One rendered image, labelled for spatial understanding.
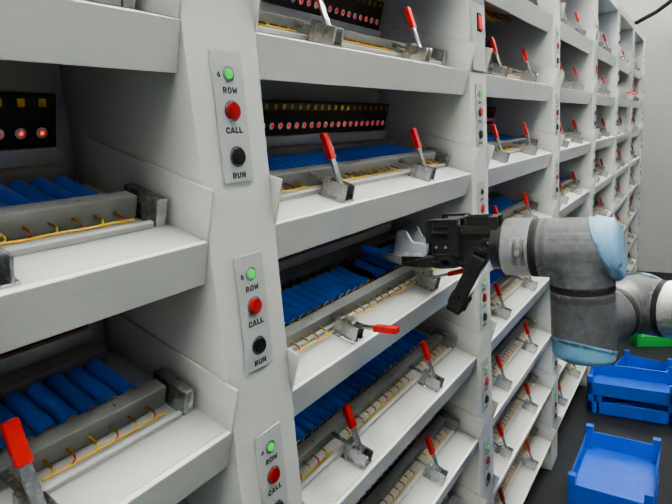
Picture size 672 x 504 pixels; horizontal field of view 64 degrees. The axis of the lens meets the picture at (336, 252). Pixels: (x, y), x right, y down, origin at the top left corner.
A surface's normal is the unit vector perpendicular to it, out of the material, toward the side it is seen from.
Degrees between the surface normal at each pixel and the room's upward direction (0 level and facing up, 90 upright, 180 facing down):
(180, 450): 18
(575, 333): 89
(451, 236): 90
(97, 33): 108
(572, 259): 90
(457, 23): 90
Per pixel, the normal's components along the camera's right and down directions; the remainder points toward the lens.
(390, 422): 0.18, -0.91
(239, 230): 0.83, 0.05
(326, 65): 0.81, 0.35
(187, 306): -0.55, 0.21
